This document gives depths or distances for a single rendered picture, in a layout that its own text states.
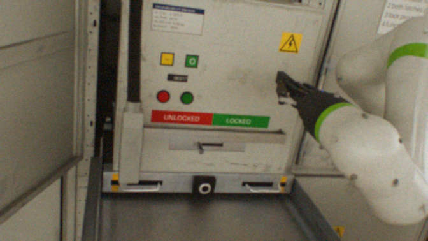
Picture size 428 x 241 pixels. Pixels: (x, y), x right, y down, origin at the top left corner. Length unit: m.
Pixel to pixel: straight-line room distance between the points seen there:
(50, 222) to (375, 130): 1.08
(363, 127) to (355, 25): 0.74
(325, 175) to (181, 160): 0.64
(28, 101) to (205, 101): 0.43
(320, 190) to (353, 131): 0.92
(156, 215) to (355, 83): 0.61
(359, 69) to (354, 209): 0.74
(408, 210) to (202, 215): 0.54
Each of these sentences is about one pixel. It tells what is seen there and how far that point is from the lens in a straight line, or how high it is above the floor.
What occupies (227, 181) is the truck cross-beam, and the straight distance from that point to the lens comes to 1.15.
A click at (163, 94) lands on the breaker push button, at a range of 1.00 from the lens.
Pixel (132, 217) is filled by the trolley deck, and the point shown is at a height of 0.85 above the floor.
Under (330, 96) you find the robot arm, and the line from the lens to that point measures 0.77.
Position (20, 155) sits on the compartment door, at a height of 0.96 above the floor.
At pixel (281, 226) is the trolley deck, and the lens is 1.12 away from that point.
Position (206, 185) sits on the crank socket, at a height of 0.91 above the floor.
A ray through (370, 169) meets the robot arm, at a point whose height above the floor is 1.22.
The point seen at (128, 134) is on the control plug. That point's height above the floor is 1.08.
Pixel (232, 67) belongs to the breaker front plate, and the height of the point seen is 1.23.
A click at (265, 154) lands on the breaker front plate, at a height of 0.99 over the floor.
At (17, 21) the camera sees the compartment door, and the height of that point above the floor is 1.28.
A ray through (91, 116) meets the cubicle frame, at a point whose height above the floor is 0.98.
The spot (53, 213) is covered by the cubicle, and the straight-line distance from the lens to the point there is 1.42.
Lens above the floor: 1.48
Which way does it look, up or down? 22 degrees down
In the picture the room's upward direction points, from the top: 9 degrees clockwise
